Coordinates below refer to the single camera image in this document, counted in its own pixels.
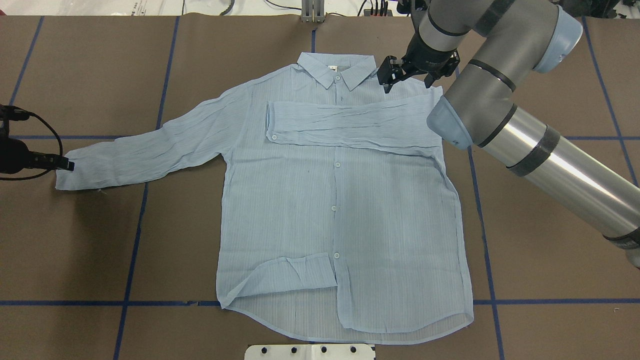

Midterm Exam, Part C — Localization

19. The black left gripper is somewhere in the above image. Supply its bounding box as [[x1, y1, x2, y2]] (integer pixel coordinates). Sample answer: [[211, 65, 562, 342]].
[[0, 105, 75, 174]]

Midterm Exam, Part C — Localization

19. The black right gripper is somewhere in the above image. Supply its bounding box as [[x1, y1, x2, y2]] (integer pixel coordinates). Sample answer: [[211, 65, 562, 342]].
[[377, 39, 460, 94]]

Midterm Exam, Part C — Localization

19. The light blue button shirt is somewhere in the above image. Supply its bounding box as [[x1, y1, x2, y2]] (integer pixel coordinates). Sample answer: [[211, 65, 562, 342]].
[[55, 52, 474, 346]]

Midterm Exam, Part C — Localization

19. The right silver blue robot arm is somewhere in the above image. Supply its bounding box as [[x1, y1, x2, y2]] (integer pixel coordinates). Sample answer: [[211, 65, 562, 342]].
[[377, 0, 640, 268]]

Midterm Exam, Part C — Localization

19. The black cable cluster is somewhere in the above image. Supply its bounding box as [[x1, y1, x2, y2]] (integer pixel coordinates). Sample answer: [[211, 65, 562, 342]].
[[356, 0, 393, 18]]

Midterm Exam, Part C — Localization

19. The grey aluminium frame post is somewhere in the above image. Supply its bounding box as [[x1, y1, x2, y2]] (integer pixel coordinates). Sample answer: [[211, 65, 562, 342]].
[[301, 0, 326, 23]]

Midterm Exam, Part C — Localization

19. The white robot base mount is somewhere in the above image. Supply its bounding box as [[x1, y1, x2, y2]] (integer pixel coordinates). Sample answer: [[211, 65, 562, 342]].
[[244, 343, 377, 360]]

